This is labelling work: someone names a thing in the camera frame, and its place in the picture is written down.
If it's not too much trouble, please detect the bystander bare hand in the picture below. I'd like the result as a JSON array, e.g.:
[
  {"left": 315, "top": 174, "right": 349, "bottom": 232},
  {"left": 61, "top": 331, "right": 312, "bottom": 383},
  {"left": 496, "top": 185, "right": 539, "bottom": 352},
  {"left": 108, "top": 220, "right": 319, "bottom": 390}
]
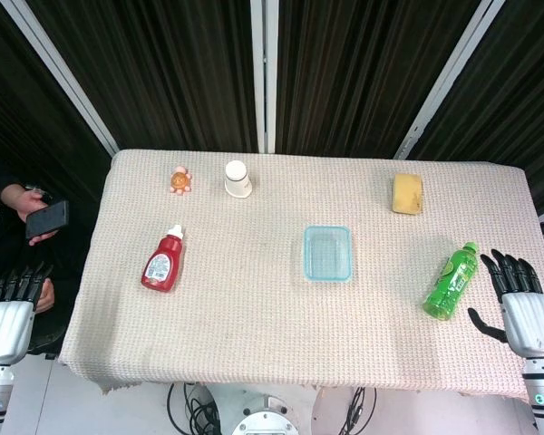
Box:
[
  {"left": 34, "top": 276, "right": 55, "bottom": 314},
  {"left": 0, "top": 183, "right": 58, "bottom": 246}
]

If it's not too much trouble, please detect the red ketchup bottle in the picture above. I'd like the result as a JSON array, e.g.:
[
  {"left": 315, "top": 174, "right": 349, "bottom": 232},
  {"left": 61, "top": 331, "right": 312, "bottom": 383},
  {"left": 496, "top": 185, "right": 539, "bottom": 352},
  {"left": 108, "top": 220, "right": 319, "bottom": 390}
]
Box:
[{"left": 141, "top": 224, "right": 187, "bottom": 294}]

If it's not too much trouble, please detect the beige waffle tablecloth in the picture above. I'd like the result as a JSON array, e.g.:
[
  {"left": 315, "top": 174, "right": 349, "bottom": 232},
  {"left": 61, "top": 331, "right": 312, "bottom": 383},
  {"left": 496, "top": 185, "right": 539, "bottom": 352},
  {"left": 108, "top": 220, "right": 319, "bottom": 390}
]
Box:
[{"left": 57, "top": 149, "right": 543, "bottom": 404}]

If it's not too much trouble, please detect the black smartphone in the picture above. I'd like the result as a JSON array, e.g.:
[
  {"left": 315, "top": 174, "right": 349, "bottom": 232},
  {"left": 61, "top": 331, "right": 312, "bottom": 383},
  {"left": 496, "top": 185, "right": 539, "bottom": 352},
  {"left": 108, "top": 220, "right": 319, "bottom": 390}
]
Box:
[{"left": 25, "top": 200, "right": 70, "bottom": 240}]

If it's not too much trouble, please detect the green drink bottle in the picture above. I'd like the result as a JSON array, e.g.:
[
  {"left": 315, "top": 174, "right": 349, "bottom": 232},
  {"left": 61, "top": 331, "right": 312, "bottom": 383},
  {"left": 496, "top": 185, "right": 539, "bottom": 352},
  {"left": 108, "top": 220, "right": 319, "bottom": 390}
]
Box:
[{"left": 423, "top": 241, "right": 481, "bottom": 322}]

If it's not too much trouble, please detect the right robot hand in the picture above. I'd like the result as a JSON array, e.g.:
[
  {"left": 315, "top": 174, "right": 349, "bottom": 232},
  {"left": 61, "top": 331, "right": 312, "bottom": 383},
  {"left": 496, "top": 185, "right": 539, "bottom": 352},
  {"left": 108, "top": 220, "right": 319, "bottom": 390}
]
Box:
[{"left": 467, "top": 248, "right": 544, "bottom": 359}]

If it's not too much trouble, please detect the white paper cup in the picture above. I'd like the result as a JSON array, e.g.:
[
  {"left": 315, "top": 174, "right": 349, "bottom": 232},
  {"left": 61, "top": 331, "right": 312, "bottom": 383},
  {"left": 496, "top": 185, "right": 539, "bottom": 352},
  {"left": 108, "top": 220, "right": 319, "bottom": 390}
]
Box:
[{"left": 224, "top": 160, "right": 254, "bottom": 198}]

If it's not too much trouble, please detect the black cable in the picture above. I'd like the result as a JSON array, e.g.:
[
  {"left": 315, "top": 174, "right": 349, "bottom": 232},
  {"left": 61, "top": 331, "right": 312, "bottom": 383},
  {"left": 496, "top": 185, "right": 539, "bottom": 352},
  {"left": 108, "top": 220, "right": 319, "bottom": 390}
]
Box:
[
  {"left": 166, "top": 382, "right": 223, "bottom": 435},
  {"left": 346, "top": 387, "right": 377, "bottom": 435}
]

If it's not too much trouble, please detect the black pleated curtain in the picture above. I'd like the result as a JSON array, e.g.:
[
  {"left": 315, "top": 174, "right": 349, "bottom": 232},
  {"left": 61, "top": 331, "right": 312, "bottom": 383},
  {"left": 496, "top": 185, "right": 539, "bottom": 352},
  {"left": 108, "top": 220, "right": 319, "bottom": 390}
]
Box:
[{"left": 0, "top": 0, "right": 544, "bottom": 218}]

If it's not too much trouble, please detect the yellow sponge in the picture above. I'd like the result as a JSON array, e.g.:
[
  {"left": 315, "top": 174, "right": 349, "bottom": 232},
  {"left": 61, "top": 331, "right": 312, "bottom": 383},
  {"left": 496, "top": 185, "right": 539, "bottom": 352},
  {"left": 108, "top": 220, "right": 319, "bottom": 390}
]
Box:
[{"left": 392, "top": 172, "right": 425, "bottom": 215}]

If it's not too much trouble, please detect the orange pink turtle toy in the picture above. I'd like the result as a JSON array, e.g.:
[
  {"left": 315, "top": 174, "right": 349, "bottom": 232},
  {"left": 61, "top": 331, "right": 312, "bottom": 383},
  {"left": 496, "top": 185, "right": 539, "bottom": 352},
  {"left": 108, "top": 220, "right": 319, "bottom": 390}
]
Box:
[{"left": 170, "top": 166, "right": 194, "bottom": 196}]

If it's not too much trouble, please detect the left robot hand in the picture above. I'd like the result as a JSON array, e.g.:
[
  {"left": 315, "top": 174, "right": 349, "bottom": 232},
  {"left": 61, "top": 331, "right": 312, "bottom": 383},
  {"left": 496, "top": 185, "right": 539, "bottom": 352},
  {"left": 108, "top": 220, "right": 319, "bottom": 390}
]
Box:
[{"left": 0, "top": 261, "right": 55, "bottom": 366}]

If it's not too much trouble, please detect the white frame post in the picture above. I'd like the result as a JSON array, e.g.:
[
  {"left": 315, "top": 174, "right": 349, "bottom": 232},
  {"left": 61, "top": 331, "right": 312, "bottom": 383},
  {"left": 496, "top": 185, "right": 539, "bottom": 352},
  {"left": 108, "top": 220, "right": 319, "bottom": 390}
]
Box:
[
  {"left": 249, "top": 0, "right": 278, "bottom": 154},
  {"left": 393, "top": 0, "right": 507, "bottom": 160},
  {"left": 0, "top": 0, "right": 120, "bottom": 154}
]

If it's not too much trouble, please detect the blue plastic lid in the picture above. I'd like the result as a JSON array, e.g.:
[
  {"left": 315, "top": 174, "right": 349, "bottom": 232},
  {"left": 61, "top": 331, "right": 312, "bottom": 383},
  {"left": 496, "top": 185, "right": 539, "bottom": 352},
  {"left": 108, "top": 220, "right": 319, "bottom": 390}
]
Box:
[{"left": 303, "top": 225, "right": 354, "bottom": 285}]

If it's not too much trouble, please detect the white robot torso base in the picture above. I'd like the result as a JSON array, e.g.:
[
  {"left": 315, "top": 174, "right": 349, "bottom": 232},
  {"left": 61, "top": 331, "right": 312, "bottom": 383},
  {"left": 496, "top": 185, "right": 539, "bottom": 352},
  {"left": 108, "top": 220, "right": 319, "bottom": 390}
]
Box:
[{"left": 230, "top": 393, "right": 300, "bottom": 435}]

